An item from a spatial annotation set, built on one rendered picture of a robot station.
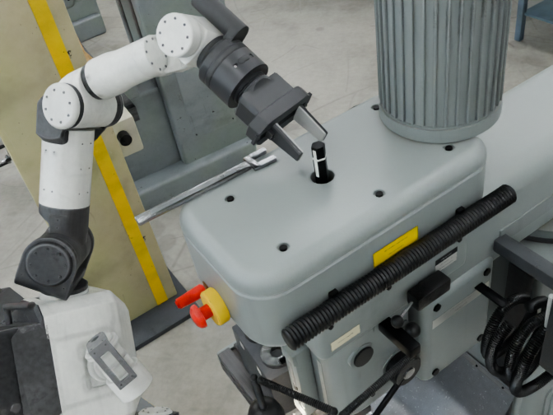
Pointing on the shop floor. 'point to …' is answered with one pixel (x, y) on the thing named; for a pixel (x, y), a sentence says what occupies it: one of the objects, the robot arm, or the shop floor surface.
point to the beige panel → (121, 266)
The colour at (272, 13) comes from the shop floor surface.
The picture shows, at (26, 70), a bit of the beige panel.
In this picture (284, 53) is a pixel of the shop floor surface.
